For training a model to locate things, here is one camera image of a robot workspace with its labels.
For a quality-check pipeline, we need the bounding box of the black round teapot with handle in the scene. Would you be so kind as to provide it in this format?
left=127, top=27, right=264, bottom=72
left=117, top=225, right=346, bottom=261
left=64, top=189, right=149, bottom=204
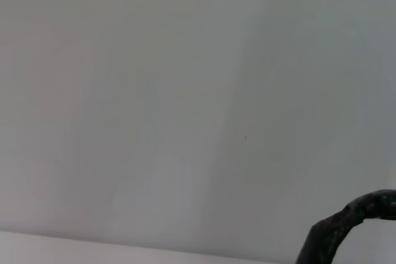
left=295, top=189, right=396, bottom=264

